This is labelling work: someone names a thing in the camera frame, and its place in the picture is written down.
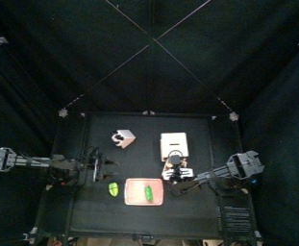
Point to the grey frame corner bracket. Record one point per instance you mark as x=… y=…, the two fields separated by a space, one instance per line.
x=147 y=112
x=1 y=40
x=232 y=116
x=63 y=112

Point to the white printed warning label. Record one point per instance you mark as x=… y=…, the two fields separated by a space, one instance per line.
x=236 y=219

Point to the light green open pea pod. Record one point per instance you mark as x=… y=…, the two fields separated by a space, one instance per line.
x=112 y=189

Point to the wooden box with slot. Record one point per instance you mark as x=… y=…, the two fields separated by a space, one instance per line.
x=173 y=141

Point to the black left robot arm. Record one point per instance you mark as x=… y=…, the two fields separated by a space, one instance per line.
x=36 y=161

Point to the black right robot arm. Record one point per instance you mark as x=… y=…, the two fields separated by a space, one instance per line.
x=240 y=165

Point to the pink plastic tray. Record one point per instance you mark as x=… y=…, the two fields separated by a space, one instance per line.
x=133 y=192

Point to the white wooden knife block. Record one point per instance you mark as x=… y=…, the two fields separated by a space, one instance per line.
x=125 y=138

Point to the green toy pea pod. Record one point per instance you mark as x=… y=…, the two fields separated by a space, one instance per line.
x=148 y=193

